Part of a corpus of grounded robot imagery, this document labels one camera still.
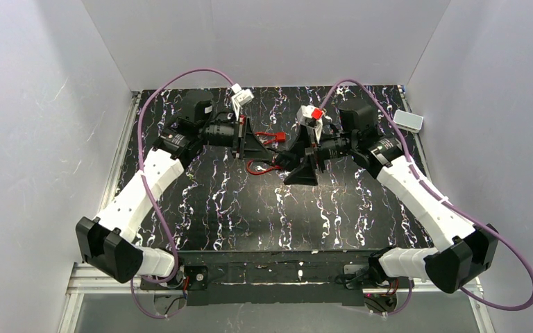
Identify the red cable lock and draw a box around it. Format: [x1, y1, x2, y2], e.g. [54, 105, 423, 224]
[245, 160, 285, 176]
[255, 132, 287, 145]

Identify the aluminium frame rail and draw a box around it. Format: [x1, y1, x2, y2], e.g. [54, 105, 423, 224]
[58, 92, 142, 332]

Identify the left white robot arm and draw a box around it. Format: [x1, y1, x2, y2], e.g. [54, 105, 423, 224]
[76, 85, 273, 283]

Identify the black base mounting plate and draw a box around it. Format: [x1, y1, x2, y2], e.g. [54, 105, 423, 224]
[142, 250, 408, 313]

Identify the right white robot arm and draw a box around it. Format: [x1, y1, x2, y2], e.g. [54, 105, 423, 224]
[276, 99, 498, 293]

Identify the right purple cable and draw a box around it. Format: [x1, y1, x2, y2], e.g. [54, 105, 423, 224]
[319, 78, 533, 316]

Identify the white small box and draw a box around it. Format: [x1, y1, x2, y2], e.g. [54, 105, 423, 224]
[393, 110, 423, 133]

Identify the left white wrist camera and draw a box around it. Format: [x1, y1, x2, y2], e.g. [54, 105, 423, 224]
[230, 84, 254, 119]

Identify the purple cable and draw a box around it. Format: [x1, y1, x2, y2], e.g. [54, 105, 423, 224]
[129, 69, 243, 320]
[319, 78, 533, 316]

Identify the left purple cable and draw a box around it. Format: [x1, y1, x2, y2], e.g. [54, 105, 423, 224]
[129, 69, 243, 320]

